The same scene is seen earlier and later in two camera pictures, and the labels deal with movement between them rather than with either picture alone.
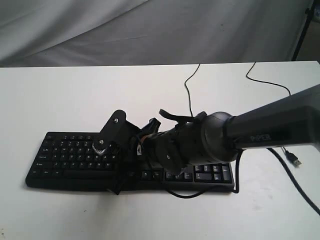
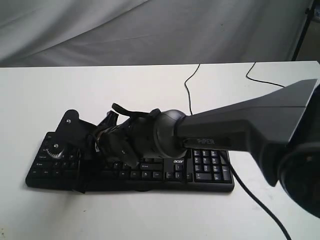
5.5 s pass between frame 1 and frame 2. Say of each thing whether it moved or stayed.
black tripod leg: stayed
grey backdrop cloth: stayed
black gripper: moved
